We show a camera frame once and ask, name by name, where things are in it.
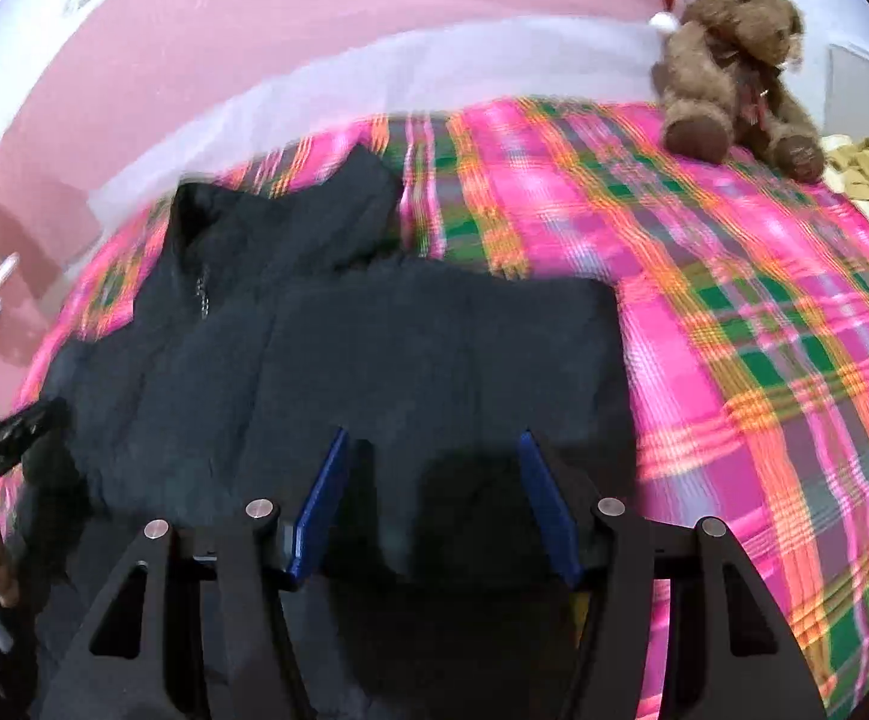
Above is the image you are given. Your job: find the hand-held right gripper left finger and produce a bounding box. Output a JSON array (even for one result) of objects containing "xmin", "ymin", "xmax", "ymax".
[{"xmin": 33, "ymin": 426, "xmax": 353, "ymax": 720}]

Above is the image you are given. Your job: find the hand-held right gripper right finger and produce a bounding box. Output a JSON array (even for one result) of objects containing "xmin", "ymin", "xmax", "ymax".
[{"xmin": 517, "ymin": 429, "xmax": 829, "ymax": 720}]

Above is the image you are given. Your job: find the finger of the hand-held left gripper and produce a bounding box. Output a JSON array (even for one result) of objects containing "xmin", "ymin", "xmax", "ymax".
[{"xmin": 0, "ymin": 396, "xmax": 70, "ymax": 472}]

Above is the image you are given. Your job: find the black jacket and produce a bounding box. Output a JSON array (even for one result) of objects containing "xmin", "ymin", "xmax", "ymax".
[{"xmin": 10, "ymin": 142, "xmax": 668, "ymax": 720}]

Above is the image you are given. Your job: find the pink plaid blanket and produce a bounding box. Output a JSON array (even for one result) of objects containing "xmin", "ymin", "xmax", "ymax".
[{"xmin": 0, "ymin": 94, "xmax": 869, "ymax": 720}]

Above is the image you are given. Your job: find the white bed sheet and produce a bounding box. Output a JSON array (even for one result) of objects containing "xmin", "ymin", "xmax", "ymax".
[{"xmin": 85, "ymin": 15, "xmax": 668, "ymax": 230}]

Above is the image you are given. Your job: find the brown teddy bear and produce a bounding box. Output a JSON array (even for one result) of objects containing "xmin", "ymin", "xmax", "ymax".
[{"xmin": 648, "ymin": 0, "xmax": 829, "ymax": 185}]

